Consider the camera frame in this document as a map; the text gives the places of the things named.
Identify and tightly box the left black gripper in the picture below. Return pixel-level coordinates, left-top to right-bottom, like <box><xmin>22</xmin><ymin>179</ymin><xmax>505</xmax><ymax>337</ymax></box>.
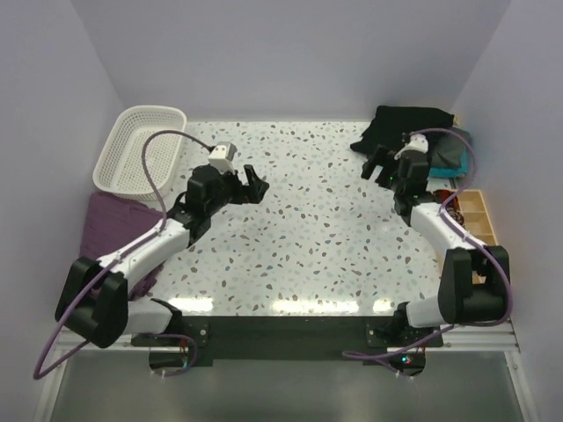
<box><xmin>206</xmin><ymin>164</ymin><xmax>267</xmax><ymax>216</ymax></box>

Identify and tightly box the black t shirt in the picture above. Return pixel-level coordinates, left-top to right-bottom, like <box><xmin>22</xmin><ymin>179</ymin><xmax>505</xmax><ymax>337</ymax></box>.
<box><xmin>350</xmin><ymin>105</ymin><xmax>455</xmax><ymax>156</ymax></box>

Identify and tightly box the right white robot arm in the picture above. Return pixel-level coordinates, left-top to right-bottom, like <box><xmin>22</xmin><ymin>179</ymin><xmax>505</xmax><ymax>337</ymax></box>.
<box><xmin>362</xmin><ymin>147</ymin><xmax>513</xmax><ymax>346</ymax></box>

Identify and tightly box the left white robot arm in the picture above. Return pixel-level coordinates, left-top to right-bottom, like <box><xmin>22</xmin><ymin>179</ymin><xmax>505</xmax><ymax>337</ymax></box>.
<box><xmin>55</xmin><ymin>164</ymin><xmax>269</xmax><ymax>348</ymax></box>

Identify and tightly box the teal folded t shirt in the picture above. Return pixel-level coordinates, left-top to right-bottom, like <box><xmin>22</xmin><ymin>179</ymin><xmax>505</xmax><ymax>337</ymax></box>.
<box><xmin>429</xmin><ymin>151</ymin><xmax>469</xmax><ymax>178</ymax></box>

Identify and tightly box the red patterned cloth in tray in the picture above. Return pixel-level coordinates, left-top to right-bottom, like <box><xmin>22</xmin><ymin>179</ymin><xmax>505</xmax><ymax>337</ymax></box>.
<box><xmin>433</xmin><ymin>189</ymin><xmax>464</xmax><ymax>228</ymax></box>

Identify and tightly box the grey folded t shirt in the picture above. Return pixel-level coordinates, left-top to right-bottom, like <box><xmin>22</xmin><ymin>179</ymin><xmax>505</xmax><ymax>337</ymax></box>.
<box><xmin>426</xmin><ymin>133</ymin><xmax>466</xmax><ymax>170</ymax></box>

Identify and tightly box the wooden compartment tray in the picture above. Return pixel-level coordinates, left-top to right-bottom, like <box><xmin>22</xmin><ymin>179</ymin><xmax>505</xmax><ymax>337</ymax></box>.
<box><xmin>433</xmin><ymin>188</ymin><xmax>501</xmax><ymax>282</ymax></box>

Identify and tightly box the white plastic basket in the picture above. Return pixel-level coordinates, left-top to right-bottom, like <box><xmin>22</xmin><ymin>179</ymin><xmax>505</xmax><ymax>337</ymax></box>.
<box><xmin>92</xmin><ymin>105</ymin><xmax>187</xmax><ymax>202</ymax></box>

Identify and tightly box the purple cloth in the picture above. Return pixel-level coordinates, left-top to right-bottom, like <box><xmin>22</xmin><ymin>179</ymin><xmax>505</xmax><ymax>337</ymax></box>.
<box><xmin>78</xmin><ymin>192</ymin><xmax>166</xmax><ymax>300</ymax></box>

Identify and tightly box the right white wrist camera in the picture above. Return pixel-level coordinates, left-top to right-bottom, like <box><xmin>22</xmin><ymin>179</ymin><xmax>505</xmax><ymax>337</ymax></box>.
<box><xmin>394</xmin><ymin>134</ymin><xmax>429</xmax><ymax>161</ymax></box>

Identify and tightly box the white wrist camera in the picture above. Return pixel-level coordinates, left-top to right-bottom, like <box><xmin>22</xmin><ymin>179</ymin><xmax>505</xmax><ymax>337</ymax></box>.
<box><xmin>208</xmin><ymin>142</ymin><xmax>238</xmax><ymax>174</ymax></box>
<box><xmin>394</xmin><ymin>134</ymin><xmax>429</xmax><ymax>161</ymax></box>

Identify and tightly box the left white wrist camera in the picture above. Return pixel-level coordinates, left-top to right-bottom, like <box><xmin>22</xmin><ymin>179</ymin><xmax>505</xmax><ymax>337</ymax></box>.
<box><xmin>208</xmin><ymin>142</ymin><xmax>238</xmax><ymax>174</ymax></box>

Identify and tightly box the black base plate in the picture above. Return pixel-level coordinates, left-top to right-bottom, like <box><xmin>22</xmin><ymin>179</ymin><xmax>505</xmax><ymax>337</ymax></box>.
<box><xmin>131</xmin><ymin>316</ymin><xmax>433</xmax><ymax>369</ymax></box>

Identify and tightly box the aluminium rail frame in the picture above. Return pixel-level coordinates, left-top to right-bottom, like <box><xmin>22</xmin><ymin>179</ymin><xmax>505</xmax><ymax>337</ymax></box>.
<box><xmin>38</xmin><ymin>310</ymin><xmax>525</xmax><ymax>400</ymax></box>

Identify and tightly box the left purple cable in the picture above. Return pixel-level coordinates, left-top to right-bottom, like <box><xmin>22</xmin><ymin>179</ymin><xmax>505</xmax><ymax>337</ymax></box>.
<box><xmin>33</xmin><ymin>129</ymin><xmax>216</xmax><ymax>380</ymax></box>

